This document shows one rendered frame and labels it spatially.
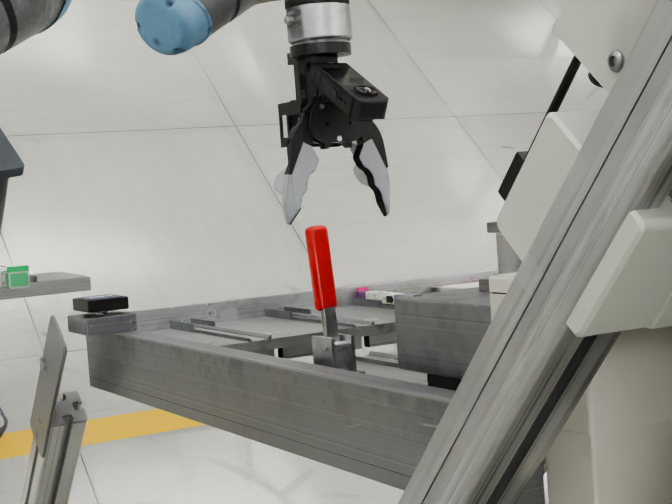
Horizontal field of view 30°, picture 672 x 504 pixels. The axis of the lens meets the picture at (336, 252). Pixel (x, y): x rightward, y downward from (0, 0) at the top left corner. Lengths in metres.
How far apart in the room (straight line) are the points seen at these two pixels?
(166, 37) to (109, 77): 1.52
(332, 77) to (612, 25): 0.87
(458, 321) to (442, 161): 2.23
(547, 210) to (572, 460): 0.16
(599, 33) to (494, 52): 2.93
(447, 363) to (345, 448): 0.09
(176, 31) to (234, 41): 1.77
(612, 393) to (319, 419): 0.26
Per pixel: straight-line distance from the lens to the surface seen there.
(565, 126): 0.54
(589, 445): 0.65
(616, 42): 0.55
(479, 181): 2.97
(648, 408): 0.67
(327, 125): 1.43
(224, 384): 0.98
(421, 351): 0.80
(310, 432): 0.86
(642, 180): 0.51
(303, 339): 1.17
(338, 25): 1.44
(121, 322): 1.20
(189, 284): 2.43
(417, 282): 1.46
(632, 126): 0.51
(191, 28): 1.38
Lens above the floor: 1.65
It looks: 39 degrees down
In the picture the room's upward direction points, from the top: 21 degrees clockwise
